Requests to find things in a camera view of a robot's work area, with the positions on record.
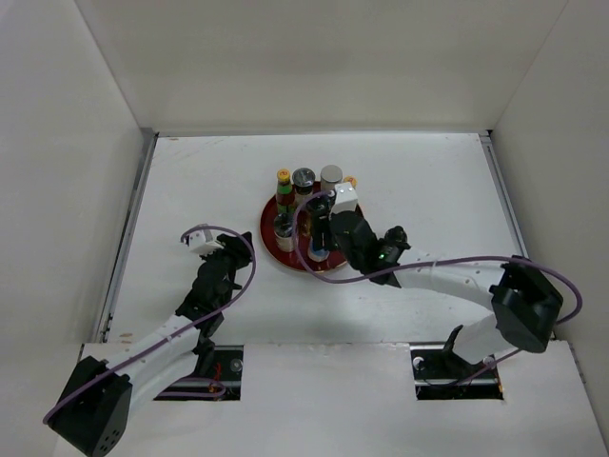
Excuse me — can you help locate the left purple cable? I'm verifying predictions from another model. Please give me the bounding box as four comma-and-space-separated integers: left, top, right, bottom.
42, 226, 258, 426

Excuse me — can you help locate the red round tray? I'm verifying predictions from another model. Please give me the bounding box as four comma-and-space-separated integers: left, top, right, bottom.
260, 182, 362, 272

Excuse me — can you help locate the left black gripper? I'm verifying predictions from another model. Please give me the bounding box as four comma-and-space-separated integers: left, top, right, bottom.
199, 232, 252, 308

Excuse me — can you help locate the ketchup bottle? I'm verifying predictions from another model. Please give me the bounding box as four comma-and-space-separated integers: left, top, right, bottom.
344, 175, 358, 188
275, 169, 295, 214

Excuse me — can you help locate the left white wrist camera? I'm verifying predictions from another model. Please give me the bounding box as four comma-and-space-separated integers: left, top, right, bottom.
180, 224, 222, 257

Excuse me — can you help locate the tall pearl jar blue label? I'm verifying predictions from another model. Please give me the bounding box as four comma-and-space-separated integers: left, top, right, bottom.
320, 165, 344, 191

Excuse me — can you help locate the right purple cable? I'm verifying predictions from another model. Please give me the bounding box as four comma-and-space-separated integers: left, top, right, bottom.
292, 189, 584, 387

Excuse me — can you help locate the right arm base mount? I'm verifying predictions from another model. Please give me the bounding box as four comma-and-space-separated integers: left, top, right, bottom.
410, 326, 503, 401

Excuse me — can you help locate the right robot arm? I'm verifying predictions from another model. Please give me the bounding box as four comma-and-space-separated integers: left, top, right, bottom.
318, 203, 563, 377

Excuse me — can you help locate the purple cable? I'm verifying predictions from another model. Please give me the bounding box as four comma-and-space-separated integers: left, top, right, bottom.
292, 189, 584, 387
42, 226, 258, 426

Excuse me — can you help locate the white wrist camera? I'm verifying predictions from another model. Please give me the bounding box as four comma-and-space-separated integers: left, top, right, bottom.
180, 224, 222, 257
331, 182, 359, 214

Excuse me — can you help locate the black-lid shaker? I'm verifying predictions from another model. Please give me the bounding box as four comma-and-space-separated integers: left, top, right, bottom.
384, 226, 411, 249
273, 212, 295, 253
301, 197, 321, 237

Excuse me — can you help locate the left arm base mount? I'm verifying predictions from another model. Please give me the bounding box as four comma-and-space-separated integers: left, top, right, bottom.
154, 346, 245, 402

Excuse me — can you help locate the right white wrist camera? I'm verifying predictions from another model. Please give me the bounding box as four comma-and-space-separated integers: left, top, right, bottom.
331, 182, 359, 214

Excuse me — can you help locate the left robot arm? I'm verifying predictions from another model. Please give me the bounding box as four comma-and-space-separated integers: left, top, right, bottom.
43, 225, 257, 456

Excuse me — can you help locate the silver-lid spice shaker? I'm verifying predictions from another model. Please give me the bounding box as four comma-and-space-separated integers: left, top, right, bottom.
292, 168, 316, 207

